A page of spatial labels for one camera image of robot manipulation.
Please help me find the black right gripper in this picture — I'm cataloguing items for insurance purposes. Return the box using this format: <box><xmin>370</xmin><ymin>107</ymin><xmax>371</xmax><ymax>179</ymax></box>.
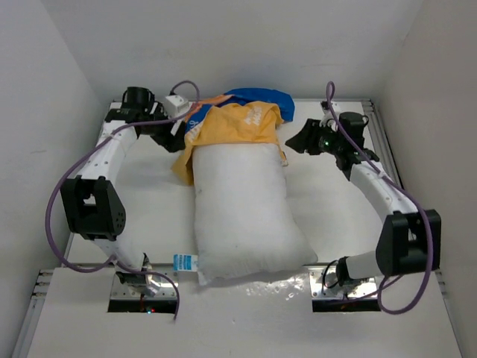
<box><xmin>286</xmin><ymin>119</ymin><xmax>344</xmax><ymax>156</ymax></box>

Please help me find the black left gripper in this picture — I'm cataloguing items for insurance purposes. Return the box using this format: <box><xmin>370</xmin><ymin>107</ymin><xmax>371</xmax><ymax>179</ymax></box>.
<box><xmin>141</xmin><ymin>103</ymin><xmax>186</xmax><ymax>152</ymax></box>

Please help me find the yellow blue printed pillowcase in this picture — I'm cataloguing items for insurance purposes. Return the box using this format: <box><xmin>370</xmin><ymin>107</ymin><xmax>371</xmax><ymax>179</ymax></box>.
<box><xmin>171</xmin><ymin>88</ymin><xmax>295</xmax><ymax>185</ymax></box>

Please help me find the white pillow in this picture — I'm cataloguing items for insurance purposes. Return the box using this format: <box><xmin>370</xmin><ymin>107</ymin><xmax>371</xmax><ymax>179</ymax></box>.
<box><xmin>192</xmin><ymin>143</ymin><xmax>318</xmax><ymax>286</ymax></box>

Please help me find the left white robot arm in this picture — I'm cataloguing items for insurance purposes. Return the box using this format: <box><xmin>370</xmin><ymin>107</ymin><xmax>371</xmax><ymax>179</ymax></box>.
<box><xmin>60</xmin><ymin>87</ymin><xmax>190</xmax><ymax>295</ymax></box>

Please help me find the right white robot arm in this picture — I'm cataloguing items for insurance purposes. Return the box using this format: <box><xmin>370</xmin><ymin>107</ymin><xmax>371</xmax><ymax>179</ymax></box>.
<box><xmin>285</xmin><ymin>112</ymin><xmax>441</xmax><ymax>285</ymax></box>

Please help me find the blue white pillow tag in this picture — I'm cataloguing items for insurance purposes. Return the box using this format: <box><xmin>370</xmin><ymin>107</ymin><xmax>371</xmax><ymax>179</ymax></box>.
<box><xmin>173</xmin><ymin>254</ymin><xmax>198</xmax><ymax>272</ymax></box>

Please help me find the white front cover board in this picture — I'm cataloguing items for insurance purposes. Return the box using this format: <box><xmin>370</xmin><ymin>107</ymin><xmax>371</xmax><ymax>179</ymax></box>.
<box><xmin>29</xmin><ymin>268</ymin><xmax>461</xmax><ymax>357</ymax></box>

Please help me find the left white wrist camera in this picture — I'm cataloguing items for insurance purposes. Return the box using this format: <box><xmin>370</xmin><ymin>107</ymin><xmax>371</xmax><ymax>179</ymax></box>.
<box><xmin>162</xmin><ymin>95</ymin><xmax>191</xmax><ymax>118</ymax></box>

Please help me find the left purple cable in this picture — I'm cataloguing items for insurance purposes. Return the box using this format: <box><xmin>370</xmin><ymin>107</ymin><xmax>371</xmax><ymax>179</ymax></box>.
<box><xmin>44</xmin><ymin>80</ymin><xmax>200</xmax><ymax>321</ymax></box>

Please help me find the purple cable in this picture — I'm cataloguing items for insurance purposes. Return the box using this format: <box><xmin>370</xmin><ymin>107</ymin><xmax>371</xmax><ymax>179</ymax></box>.
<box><xmin>44</xmin><ymin>80</ymin><xmax>200</xmax><ymax>321</ymax></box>
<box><xmin>326</xmin><ymin>81</ymin><xmax>435</xmax><ymax>315</ymax></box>

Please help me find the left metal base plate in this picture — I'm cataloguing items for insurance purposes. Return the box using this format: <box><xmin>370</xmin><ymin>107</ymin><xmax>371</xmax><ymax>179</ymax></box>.
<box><xmin>110</xmin><ymin>267</ymin><xmax>179</xmax><ymax>301</ymax></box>

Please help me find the metal base plate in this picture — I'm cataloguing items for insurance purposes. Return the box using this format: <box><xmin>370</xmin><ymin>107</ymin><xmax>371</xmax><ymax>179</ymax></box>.
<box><xmin>309</xmin><ymin>266</ymin><xmax>377</xmax><ymax>301</ymax></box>
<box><xmin>110</xmin><ymin>267</ymin><xmax>179</xmax><ymax>301</ymax></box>

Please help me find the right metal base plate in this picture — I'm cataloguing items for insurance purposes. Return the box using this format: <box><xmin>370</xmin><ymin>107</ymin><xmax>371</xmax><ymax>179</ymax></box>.
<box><xmin>309</xmin><ymin>266</ymin><xmax>377</xmax><ymax>301</ymax></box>

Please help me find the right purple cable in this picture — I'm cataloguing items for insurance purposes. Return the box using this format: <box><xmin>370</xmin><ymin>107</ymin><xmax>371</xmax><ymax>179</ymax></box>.
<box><xmin>326</xmin><ymin>81</ymin><xmax>435</xmax><ymax>315</ymax></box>

